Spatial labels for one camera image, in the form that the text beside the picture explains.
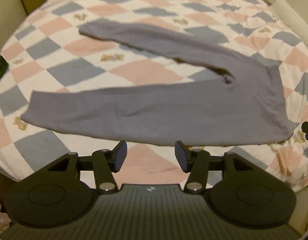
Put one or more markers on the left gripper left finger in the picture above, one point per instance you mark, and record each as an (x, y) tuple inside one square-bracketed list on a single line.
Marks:
[(103, 163)]

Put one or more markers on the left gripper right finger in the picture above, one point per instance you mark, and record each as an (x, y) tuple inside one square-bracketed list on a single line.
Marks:
[(198, 163)]

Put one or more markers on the grey-purple long pants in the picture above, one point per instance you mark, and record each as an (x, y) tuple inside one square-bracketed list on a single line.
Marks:
[(243, 105)]

